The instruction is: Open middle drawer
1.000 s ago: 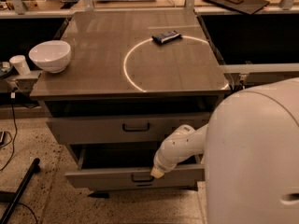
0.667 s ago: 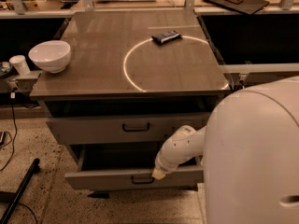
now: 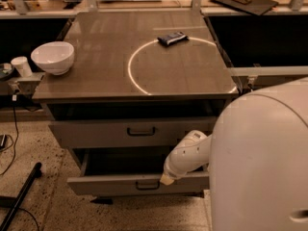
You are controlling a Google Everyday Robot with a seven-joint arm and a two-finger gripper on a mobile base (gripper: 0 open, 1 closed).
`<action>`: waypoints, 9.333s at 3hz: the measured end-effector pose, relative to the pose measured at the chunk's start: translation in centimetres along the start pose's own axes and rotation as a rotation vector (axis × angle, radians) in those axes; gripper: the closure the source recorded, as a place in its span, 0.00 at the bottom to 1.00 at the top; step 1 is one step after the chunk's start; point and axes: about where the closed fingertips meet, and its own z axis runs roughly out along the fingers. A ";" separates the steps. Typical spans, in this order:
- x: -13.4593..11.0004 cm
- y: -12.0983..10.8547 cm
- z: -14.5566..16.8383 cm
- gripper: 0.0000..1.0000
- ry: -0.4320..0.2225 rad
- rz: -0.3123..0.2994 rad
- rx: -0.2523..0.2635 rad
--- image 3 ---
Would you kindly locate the grey top drawer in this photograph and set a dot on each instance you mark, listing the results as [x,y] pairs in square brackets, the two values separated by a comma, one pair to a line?
[103,133]

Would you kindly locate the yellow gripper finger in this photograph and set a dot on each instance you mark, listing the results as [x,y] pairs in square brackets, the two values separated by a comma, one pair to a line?
[166,180]

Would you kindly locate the grey clamp bracket left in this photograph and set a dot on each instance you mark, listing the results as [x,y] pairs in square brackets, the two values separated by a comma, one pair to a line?
[25,85]

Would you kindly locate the white paper cup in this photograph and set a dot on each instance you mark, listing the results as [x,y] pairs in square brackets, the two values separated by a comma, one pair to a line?
[22,66]

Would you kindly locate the dark plate on left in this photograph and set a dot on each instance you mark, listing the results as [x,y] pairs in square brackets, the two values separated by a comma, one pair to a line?
[6,71]

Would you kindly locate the black flat mat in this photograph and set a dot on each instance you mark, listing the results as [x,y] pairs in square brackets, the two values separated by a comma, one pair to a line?
[256,7]

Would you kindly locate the black metal stand leg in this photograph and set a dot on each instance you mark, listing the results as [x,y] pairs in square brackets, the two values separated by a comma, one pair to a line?
[13,203]

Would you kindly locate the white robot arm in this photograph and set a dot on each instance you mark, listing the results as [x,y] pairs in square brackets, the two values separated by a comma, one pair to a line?
[257,157]

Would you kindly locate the grey drawer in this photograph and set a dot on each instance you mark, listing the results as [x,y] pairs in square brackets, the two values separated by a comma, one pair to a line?
[125,171]
[103,133]

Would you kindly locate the grey drawer cabinet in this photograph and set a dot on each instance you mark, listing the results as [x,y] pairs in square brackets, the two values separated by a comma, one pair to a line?
[121,71]

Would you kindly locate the white ceramic bowl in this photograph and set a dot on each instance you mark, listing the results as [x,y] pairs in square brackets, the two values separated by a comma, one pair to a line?
[54,57]

